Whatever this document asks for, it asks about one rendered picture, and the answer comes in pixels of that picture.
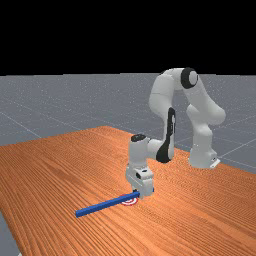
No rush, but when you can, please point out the long blue stick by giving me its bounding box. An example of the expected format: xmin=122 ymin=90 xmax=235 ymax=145
xmin=75 ymin=190 xmax=141 ymax=218

